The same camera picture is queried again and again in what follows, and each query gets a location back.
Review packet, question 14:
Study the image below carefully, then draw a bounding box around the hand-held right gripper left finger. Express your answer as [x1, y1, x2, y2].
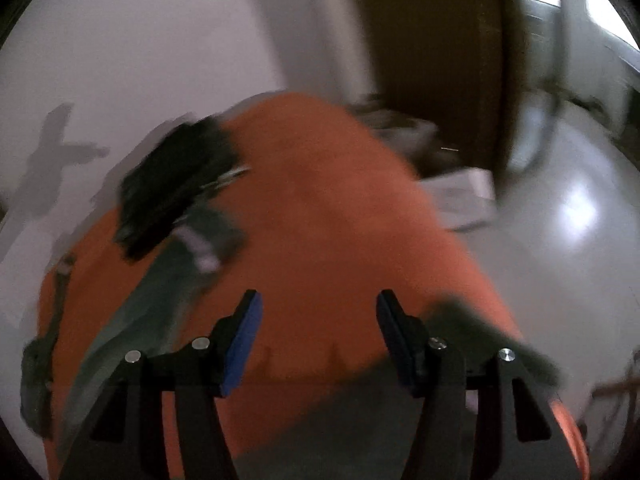
[57, 289, 264, 480]

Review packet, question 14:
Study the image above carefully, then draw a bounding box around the brown wooden door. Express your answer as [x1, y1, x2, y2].
[345, 0, 521, 171]

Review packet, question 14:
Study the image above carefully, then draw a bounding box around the orange blanket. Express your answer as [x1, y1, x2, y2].
[37, 91, 591, 480]

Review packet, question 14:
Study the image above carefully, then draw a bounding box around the dark green striped sweater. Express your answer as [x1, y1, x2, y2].
[20, 200, 246, 461]

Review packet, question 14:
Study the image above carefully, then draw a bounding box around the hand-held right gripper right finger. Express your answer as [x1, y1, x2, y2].
[376, 289, 583, 480]

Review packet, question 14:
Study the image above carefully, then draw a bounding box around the white box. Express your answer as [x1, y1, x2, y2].
[420, 167, 496, 233]

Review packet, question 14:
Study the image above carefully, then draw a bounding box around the black patterned garment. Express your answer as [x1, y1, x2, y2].
[114, 117, 251, 261]

